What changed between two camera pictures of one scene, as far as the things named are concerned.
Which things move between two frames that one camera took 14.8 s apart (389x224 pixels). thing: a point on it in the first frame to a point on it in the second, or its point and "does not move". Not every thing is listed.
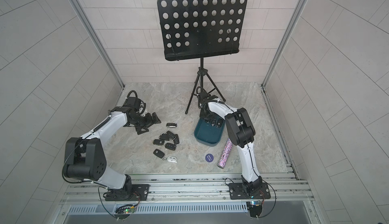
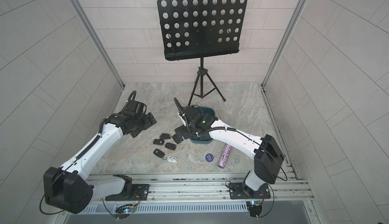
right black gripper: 203,116 to 185,134
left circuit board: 123,213 does not move
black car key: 170,146 does not move
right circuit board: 255,208 does not move
